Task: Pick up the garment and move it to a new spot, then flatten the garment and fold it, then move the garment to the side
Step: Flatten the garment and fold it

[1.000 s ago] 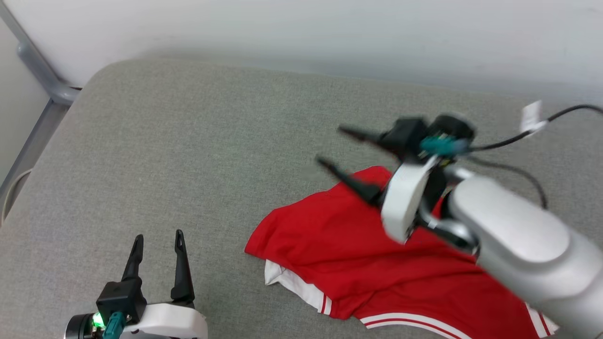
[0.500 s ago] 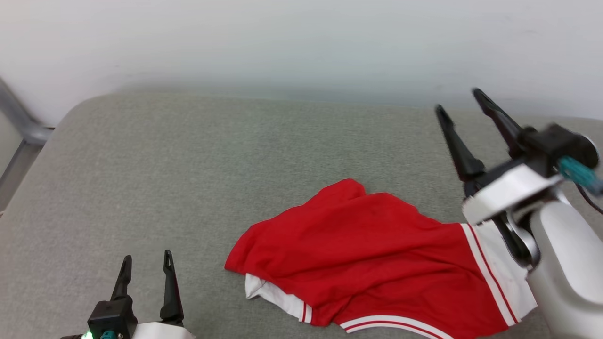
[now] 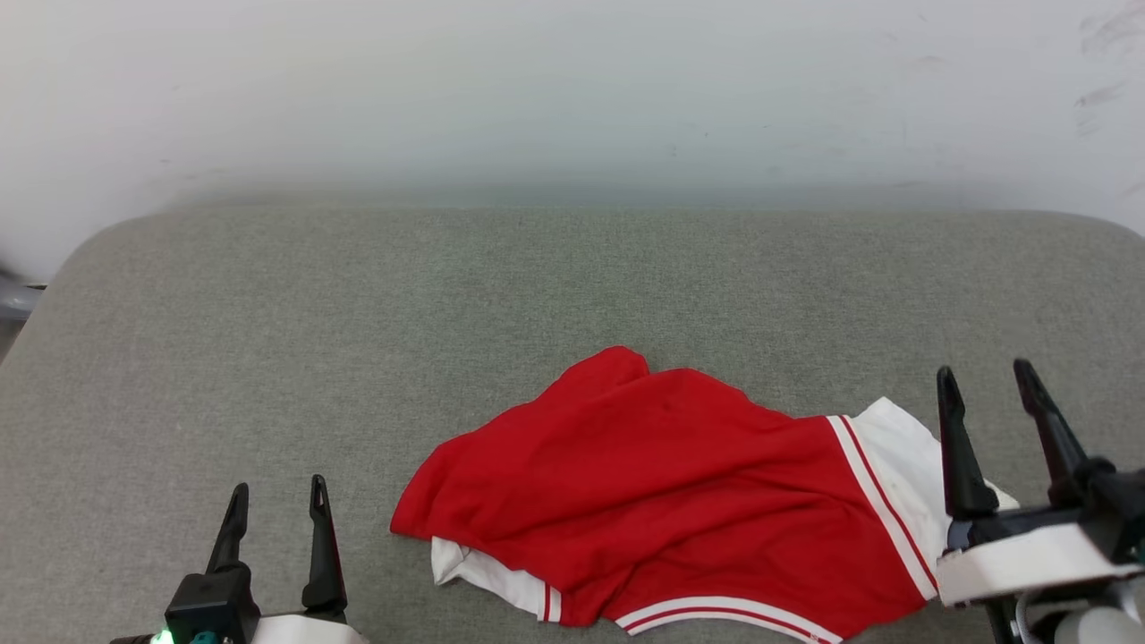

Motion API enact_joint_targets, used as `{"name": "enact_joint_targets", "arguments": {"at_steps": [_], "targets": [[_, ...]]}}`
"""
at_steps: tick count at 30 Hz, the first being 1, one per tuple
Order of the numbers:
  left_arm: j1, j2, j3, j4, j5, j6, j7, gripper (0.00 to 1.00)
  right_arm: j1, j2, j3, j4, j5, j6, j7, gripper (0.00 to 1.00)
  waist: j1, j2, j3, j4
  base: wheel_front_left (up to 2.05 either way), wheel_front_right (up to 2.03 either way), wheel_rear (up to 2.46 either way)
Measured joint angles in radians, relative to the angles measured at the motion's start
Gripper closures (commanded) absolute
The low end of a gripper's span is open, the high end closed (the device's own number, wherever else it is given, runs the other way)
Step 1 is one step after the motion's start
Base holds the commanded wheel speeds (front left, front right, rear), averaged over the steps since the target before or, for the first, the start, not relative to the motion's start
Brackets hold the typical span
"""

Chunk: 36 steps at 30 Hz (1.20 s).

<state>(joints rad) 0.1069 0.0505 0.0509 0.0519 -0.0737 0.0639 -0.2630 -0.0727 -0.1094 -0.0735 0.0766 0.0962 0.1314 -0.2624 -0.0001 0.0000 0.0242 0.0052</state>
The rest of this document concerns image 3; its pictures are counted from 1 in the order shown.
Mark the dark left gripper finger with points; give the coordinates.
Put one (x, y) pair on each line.
(230, 532)
(324, 546)

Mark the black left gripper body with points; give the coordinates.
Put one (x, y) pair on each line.
(213, 608)

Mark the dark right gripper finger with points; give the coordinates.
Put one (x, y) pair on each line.
(962, 456)
(1051, 429)

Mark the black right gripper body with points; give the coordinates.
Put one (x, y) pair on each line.
(1100, 501)

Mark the red white sports jersey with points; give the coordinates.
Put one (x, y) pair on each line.
(662, 483)

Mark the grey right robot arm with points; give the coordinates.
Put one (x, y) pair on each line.
(1087, 622)

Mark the grey fabric sofa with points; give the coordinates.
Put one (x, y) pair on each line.
(358, 340)

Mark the grey plastic object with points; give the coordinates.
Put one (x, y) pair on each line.
(16, 297)

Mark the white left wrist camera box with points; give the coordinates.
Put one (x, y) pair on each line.
(304, 631)

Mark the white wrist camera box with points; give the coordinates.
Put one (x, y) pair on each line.
(1029, 559)
(304, 631)

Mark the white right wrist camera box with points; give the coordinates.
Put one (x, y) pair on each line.
(1029, 559)

